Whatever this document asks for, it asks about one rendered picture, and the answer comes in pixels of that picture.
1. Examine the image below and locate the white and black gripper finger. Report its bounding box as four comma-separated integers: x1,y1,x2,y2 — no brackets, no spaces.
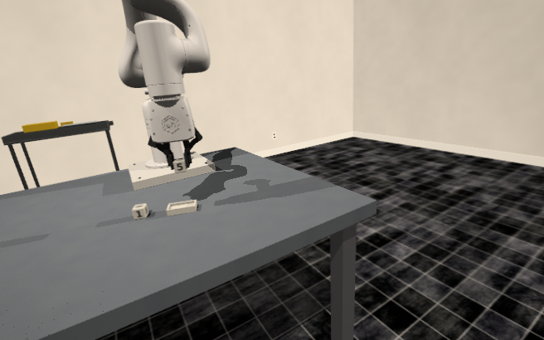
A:
182,126,202,168
148,135,174,170

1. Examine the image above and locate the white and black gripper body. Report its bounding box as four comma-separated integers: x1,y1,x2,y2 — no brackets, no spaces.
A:
148,96,195,143

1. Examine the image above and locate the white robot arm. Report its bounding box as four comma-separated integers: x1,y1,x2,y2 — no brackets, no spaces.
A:
119,0,211,138

